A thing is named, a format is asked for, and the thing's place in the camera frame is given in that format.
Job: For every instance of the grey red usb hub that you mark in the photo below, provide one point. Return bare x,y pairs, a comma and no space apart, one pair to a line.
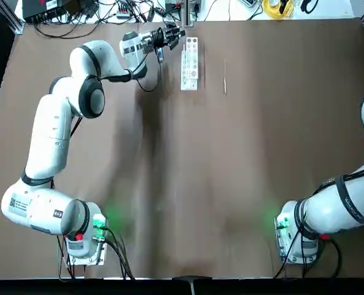
123,12

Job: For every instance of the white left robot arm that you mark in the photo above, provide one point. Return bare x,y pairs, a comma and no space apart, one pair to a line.
52,138

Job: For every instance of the white test tube rack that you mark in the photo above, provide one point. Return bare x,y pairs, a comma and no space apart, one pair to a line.
189,86

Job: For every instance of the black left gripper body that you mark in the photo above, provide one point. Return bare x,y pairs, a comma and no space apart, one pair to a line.
158,38

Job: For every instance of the flat black mini computer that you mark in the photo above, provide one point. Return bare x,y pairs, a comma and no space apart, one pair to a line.
43,9

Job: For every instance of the silver metal frame post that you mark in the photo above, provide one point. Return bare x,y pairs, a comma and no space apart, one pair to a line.
188,15

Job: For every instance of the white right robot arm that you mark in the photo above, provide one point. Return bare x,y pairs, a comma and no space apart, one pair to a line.
338,209

